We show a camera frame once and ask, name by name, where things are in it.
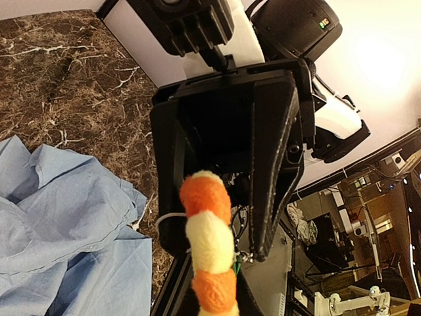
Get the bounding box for plush sunflower brooch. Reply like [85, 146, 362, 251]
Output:
[157, 170, 240, 316]

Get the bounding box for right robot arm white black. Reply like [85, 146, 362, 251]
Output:
[145, 1, 370, 261]

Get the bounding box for light blue shirt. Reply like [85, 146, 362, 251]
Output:
[1, 136, 152, 315]

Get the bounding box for right black frame post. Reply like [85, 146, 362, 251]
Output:
[95, 0, 119, 21]

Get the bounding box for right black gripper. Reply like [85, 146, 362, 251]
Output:
[151, 59, 315, 262]

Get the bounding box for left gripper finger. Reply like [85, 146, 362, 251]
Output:
[236, 271, 263, 316]

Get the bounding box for black front table rail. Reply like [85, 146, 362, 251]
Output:
[151, 253, 193, 316]

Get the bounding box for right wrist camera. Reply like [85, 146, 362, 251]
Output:
[126, 0, 266, 80]

